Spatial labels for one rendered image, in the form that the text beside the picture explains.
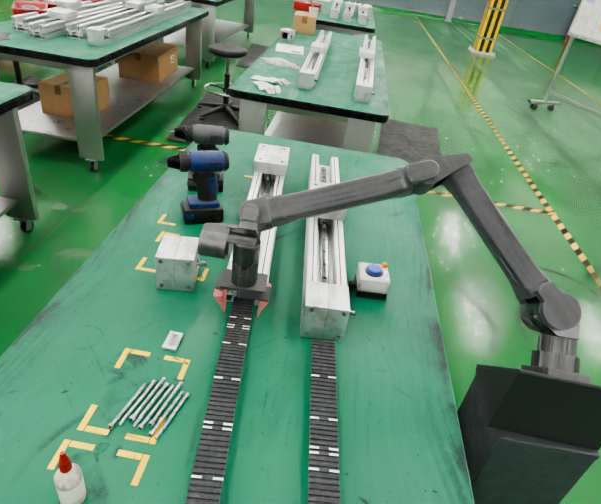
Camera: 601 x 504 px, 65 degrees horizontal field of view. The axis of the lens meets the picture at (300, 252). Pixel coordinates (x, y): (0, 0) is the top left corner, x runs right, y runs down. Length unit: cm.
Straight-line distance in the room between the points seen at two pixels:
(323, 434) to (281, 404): 12
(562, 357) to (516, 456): 22
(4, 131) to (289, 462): 218
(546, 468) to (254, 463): 60
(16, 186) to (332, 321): 208
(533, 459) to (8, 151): 248
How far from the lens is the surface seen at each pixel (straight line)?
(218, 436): 88
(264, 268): 114
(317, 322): 106
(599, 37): 696
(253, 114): 290
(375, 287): 122
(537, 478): 119
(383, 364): 109
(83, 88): 336
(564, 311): 107
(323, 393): 95
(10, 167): 277
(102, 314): 115
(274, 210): 99
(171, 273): 117
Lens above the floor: 154
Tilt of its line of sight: 34 degrees down
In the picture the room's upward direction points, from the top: 9 degrees clockwise
